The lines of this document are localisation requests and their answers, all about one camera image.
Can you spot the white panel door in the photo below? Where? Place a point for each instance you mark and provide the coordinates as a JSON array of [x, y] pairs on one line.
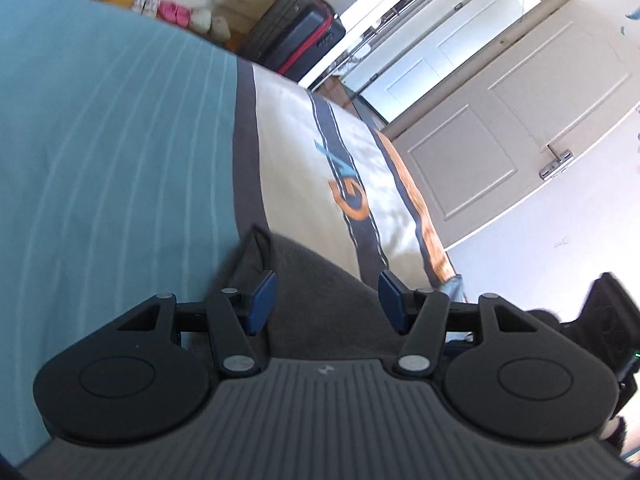
[[525, 110]]

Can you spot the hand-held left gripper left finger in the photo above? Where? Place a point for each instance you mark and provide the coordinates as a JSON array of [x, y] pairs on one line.
[[261, 305]]

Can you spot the beige printed blanket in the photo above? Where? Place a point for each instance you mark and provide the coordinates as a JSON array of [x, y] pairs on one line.
[[290, 160]]

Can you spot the black suitcase with red trim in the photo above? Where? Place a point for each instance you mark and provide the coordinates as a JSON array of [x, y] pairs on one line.
[[300, 35]]

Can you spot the white slippers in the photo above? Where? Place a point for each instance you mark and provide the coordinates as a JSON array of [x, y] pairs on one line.
[[210, 22]]

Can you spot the patterned slippers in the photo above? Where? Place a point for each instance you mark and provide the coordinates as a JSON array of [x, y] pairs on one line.
[[146, 2]]

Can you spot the dark grey garment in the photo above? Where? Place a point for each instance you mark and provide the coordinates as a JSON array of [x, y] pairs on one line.
[[320, 310]]

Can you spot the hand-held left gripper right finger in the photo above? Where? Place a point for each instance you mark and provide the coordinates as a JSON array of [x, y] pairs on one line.
[[392, 305]]

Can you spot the blue striped bedsheet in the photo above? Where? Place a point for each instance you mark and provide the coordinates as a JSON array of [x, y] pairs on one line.
[[110, 150]]

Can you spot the pink slippers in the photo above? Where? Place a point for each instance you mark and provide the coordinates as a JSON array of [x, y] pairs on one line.
[[174, 12]]

